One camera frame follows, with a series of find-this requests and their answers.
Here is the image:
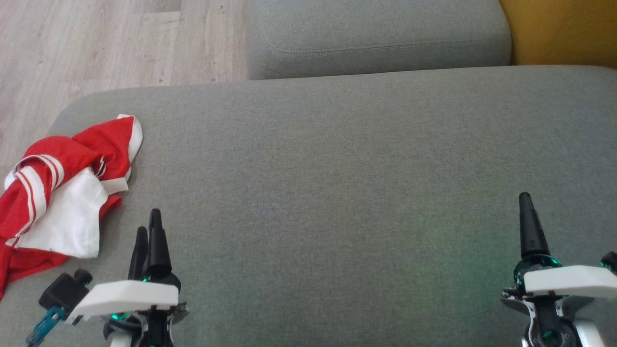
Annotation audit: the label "red white sports jersey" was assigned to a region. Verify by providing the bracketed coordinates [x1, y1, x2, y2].
[0, 153, 123, 300]

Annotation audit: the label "red shorts with white trim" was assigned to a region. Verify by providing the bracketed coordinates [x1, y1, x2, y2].
[22, 114, 144, 196]

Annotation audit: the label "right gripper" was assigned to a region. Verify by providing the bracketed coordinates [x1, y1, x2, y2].
[501, 192, 617, 347]

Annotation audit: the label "large grey sofa seat cushion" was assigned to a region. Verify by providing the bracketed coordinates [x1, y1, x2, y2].
[0, 65, 617, 347]

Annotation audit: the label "medium grey sofa seat cushion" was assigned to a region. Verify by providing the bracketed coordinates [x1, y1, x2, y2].
[246, 0, 512, 80]

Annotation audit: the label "teal camera cable connector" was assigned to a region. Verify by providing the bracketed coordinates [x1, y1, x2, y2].
[26, 306, 67, 347]

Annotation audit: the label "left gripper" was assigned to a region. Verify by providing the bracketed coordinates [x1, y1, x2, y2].
[67, 208, 189, 347]

